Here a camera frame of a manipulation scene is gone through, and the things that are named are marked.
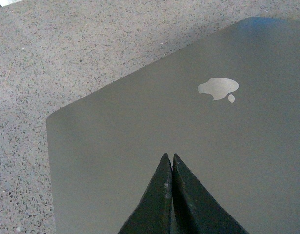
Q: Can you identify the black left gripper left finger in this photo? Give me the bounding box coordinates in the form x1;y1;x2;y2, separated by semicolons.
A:
119;153;172;234

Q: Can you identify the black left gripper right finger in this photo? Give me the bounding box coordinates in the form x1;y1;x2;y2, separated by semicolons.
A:
172;154;248;234

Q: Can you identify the grey laptop computer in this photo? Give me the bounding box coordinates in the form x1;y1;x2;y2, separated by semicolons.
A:
47;17;300;234

